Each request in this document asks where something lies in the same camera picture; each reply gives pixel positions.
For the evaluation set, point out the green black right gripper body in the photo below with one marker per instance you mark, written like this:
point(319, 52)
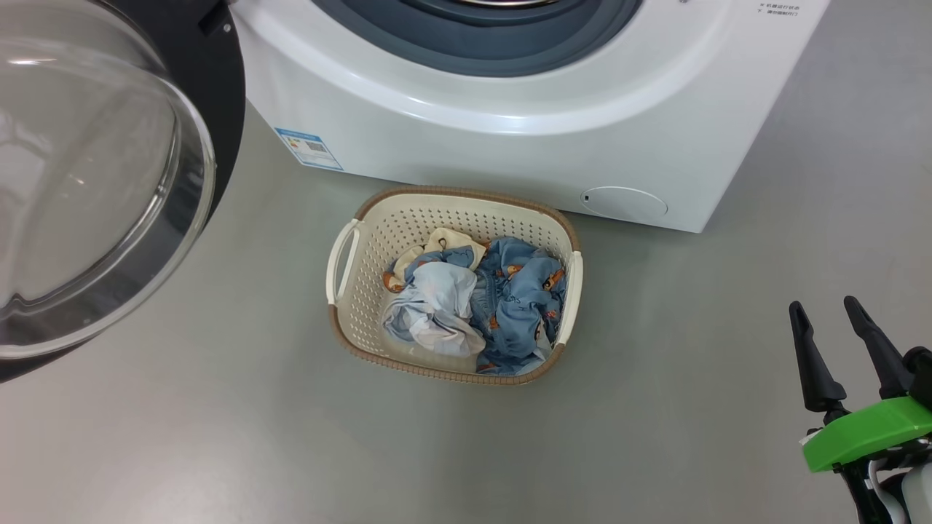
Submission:
point(866, 433)

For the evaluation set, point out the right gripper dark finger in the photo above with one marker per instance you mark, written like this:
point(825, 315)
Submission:
point(881, 356)
point(815, 364)

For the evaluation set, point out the blue bear print garment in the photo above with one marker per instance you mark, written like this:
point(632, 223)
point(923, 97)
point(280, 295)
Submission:
point(520, 306)

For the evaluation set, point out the white light blue garment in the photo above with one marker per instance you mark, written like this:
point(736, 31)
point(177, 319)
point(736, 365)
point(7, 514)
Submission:
point(437, 309)

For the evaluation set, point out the glass washing machine door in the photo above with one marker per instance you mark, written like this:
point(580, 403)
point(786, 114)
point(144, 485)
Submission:
point(109, 160)

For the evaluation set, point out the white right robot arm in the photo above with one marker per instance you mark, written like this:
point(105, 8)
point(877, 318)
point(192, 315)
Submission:
point(921, 498)

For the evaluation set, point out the white front-load washing machine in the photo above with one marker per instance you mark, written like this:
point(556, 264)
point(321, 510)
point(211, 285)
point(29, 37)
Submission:
point(510, 138)

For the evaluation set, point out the grey rubber door gasket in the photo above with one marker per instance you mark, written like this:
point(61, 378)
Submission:
point(473, 44)

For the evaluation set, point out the round white filter cover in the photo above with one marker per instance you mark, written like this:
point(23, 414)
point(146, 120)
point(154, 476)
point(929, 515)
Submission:
point(624, 202)

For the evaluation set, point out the cream perforated laundry basket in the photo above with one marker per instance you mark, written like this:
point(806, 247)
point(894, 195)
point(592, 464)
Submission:
point(378, 240)

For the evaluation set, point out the blue energy label sticker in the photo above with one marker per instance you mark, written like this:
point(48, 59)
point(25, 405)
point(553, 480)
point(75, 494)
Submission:
point(309, 149)

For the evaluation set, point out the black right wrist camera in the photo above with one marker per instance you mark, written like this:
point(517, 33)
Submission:
point(921, 375)

